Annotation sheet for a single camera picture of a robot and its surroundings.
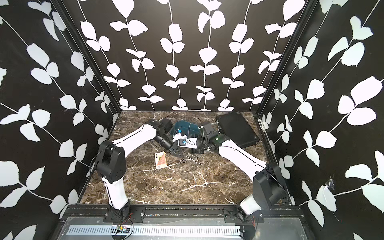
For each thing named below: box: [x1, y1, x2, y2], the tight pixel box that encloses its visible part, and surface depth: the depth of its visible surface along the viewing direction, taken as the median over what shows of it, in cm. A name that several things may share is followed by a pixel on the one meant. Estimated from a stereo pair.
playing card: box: [154, 151, 167, 169], surface depth 95 cm
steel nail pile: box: [178, 154, 204, 178], surface depth 93 cm
